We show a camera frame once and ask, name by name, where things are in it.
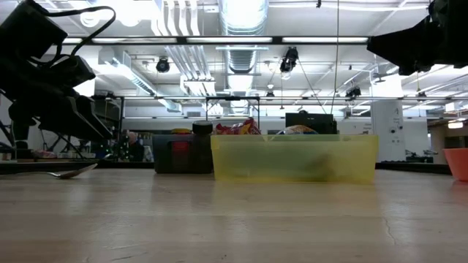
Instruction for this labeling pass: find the person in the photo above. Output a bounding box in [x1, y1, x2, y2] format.
[124, 130, 146, 162]

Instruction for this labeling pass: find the black computer monitor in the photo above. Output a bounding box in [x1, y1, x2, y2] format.
[284, 111, 338, 135]

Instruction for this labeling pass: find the silver ceiling air duct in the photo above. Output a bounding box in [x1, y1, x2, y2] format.
[218, 0, 270, 74]

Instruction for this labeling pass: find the black overhead frame beam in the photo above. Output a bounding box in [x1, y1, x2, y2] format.
[61, 35, 370, 45]

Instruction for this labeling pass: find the orange plastic bowl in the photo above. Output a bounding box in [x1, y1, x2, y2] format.
[442, 147, 468, 183]

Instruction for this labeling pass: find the red snack bag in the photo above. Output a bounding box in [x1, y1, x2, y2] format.
[214, 123, 244, 136]

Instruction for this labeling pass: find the dark grey plastic bin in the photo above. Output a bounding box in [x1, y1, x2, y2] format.
[152, 133, 215, 175]

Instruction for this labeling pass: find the plain metal spoon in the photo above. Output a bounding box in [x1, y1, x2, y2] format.
[0, 163, 99, 180]

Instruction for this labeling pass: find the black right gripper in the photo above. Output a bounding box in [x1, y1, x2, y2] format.
[367, 0, 468, 76]

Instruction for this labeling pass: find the black background metal stand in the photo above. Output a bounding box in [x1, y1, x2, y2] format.
[205, 95, 261, 127]

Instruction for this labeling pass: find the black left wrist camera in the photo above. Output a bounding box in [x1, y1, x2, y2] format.
[46, 54, 97, 88]

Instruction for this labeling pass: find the yellow translucent plastic bin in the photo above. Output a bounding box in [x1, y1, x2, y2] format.
[210, 133, 380, 185]

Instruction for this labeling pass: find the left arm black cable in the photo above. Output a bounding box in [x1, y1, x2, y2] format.
[25, 0, 117, 56]

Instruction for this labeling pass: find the white pillar cabinet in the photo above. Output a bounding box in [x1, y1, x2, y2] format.
[370, 100, 406, 162]

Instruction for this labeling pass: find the yellow orange snack bag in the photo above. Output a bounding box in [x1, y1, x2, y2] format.
[239, 117, 263, 136]

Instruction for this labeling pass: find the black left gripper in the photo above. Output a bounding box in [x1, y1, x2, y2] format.
[0, 60, 113, 143]

